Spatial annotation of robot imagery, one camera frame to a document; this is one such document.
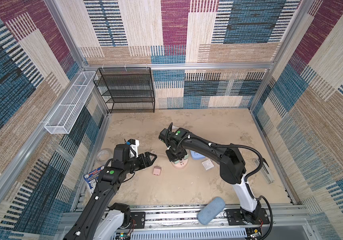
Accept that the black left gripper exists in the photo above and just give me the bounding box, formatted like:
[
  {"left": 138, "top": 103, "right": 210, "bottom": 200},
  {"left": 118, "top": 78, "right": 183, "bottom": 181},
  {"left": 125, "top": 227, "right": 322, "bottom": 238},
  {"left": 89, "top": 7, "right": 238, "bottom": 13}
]
[{"left": 123, "top": 151, "right": 156, "bottom": 174}]

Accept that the pink plug adapter cube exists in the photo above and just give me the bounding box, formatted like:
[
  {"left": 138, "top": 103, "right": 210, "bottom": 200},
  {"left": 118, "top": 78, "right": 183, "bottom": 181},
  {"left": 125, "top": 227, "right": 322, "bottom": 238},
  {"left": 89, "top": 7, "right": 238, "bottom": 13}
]
[{"left": 152, "top": 166, "right": 162, "bottom": 176}]

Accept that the white square adapter cube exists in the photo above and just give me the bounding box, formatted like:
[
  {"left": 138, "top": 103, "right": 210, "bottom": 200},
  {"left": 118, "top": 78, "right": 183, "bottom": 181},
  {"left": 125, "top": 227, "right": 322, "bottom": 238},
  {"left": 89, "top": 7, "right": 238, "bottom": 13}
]
[{"left": 201, "top": 159, "right": 214, "bottom": 171}]

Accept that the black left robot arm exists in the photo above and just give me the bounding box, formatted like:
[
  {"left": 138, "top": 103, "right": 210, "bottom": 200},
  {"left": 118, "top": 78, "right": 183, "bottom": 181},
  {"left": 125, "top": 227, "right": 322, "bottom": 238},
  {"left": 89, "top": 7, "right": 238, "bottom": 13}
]
[{"left": 63, "top": 144, "right": 157, "bottom": 240}]

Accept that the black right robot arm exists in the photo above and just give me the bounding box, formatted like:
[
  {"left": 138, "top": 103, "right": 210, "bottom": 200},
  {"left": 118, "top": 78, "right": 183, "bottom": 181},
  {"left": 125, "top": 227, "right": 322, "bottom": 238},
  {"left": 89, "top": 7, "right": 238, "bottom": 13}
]
[{"left": 158, "top": 124, "right": 271, "bottom": 224}]

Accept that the pink round power strip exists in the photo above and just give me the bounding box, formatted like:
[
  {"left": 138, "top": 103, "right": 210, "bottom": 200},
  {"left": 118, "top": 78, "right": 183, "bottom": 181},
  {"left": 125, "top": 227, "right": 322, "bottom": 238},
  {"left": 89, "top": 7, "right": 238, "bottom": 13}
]
[{"left": 171, "top": 159, "right": 188, "bottom": 169}]

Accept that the blue square power strip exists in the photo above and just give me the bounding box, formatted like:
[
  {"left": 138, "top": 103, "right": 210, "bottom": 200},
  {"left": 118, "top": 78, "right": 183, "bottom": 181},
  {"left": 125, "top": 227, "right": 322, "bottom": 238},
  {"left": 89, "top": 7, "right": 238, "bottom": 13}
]
[{"left": 190, "top": 150, "right": 206, "bottom": 160}]

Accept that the clear tape roll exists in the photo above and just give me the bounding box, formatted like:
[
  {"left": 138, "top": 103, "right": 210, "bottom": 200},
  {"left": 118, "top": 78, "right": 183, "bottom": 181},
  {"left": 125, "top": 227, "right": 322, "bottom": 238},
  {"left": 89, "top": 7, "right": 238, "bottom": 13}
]
[{"left": 96, "top": 148, "right": 113, "bottom": 163}]

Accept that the blue printed booklet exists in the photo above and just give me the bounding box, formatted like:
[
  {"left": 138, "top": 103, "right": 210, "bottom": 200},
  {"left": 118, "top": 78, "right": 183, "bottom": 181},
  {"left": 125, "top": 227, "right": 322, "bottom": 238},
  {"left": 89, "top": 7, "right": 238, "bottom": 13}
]
[{"left": 83, "top": 166, "right": 104, "bottom": 195}]

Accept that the silver stapler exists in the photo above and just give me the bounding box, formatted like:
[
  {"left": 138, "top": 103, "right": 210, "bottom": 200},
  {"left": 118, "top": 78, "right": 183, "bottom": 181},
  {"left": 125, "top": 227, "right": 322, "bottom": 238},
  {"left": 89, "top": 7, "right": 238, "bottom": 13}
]
[{"left": 259, "top": 158, "right": 275, "bottom": 184}]

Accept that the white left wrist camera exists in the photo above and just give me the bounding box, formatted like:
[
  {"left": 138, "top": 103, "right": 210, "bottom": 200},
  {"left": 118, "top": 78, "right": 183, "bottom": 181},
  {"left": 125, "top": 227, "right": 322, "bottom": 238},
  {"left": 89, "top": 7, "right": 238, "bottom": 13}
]
[{"left": 126, "top": 139, "right": 139, "bottom": 158}]

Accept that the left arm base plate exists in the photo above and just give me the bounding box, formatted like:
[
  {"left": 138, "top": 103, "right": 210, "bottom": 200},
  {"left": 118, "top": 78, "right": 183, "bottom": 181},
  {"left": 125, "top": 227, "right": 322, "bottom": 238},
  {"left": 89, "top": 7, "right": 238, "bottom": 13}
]
[{"left": 102, "top": 211, "right": 146, "bottom": 231}]

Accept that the black wire shelf rack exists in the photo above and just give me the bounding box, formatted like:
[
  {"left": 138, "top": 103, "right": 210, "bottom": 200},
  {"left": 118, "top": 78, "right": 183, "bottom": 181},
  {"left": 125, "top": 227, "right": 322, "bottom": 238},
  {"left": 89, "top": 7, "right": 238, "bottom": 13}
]
[{"left": 94, "top": 67, "right": 155, "bottom": 114}]

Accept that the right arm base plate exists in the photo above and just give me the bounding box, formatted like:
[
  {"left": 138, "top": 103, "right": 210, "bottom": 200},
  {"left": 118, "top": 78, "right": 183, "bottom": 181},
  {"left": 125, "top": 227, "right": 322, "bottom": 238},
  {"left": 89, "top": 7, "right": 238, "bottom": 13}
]
[{"left": 224, "top": 208, "right": 270, "bottom": 226}]

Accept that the white wire mesh basket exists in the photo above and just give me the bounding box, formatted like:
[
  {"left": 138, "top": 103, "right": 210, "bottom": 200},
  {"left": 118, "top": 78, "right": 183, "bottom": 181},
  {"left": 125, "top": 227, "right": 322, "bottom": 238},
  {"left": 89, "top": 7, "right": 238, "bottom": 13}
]
[{"left": 44, "top": 72, "right": 96, "bottom": 135}]

